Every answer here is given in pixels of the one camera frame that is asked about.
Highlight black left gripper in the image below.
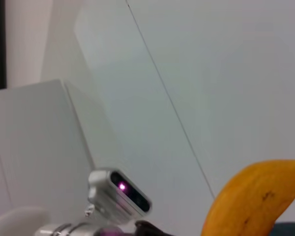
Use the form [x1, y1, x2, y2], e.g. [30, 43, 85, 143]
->
[135, 220, 178, 236]

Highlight yellow banana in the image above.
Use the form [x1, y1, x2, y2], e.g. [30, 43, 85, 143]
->
[201, 159, 295, 236]

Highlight dark teal insulated lunch bag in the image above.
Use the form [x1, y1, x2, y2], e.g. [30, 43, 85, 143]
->
[272, 222, 295, 236]

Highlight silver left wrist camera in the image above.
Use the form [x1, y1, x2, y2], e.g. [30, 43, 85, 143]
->
[87, 168, 153, 226]

